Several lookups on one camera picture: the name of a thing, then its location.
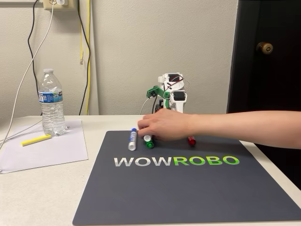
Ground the green camera mount with board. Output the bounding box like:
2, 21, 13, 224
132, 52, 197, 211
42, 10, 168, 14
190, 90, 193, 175
146, 86, 170, 110

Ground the red and white motor wire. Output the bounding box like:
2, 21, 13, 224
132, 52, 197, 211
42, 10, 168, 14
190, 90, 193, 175
163, 77, 191, 94

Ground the dark grey WOWROBO mat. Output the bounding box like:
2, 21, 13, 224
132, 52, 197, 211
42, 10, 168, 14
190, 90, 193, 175
72, 130, 301, 226

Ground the brass door knob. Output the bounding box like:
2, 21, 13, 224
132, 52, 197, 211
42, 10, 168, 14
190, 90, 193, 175
255, 41, 274, 56

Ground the yellow highlighter stick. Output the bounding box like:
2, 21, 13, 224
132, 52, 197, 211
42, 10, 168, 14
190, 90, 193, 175
21, 134, 52, 147

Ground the clear plastic water bottle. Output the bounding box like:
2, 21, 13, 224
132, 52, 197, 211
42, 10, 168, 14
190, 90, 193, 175
38, 68, 66, 137

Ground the white paper sheet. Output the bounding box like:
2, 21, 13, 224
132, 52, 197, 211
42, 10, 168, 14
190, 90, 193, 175
0, 119, 89, 174

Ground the thick black wall cable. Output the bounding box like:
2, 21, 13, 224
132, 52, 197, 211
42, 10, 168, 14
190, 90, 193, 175
76, 9, 92, 116

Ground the green marker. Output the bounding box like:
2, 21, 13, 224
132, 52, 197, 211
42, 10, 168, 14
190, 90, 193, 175
143, 134, 156, 150

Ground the person's hand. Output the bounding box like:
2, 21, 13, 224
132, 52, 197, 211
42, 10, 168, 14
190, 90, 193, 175
137, 108, 197, 142

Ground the long white charger cable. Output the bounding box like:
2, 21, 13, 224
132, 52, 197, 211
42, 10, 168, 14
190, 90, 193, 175
0, 1, 71, 151

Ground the dark brown door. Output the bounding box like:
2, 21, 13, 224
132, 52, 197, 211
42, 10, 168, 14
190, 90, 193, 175
226, 0, 301, 190

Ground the beige wall outlet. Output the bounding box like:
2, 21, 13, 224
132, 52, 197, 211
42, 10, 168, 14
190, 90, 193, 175
43, 0, 77, 11

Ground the yellow wall cable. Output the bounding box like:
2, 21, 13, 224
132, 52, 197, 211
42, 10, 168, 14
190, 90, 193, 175
79, 0, 92, 116

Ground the white cable at robot base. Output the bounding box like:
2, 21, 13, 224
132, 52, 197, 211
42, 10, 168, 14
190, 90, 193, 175
140, 97, 151, 115

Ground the thin black wall cable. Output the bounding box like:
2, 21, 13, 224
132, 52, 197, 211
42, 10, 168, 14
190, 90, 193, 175
27, 0, 40, 116

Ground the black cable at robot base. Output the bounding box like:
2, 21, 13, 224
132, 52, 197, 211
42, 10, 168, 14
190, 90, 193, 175
151, 97, 165, 115

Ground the blue marker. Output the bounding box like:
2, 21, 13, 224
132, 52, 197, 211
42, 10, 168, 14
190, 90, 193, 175
127, 128, 138, 152

